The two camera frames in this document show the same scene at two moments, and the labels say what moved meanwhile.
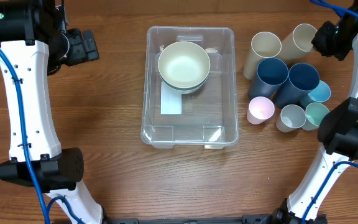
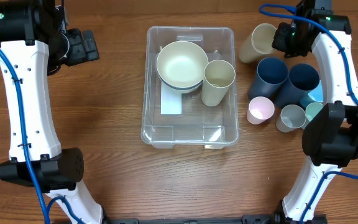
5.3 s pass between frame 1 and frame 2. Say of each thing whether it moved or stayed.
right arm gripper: moved
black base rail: stayed
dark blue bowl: stayed
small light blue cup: stayed
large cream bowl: stayed
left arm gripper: stayed
